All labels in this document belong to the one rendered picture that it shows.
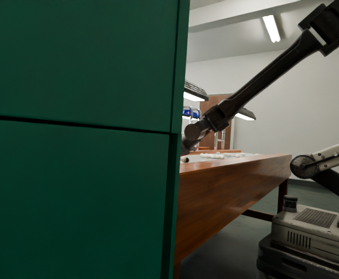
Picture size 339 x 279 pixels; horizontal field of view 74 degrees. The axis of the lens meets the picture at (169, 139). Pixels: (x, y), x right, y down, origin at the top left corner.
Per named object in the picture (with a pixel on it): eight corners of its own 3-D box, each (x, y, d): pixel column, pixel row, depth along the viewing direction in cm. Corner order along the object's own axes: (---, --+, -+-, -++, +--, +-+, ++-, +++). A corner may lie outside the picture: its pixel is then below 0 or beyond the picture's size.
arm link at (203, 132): (231, 124, 78) (216, 105, 80) (223, 127, 68) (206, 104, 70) (204, 143, 84) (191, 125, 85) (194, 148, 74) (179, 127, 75)
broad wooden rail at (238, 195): (290, 176, 187) (292, 154, 187) (152, 284, 39) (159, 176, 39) (275, 174, 194) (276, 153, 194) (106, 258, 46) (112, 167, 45)
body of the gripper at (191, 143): (171, 138, 83) (185, 125, 80) (185, 139, 91) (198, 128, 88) (180, 153, 81) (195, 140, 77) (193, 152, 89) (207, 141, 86)
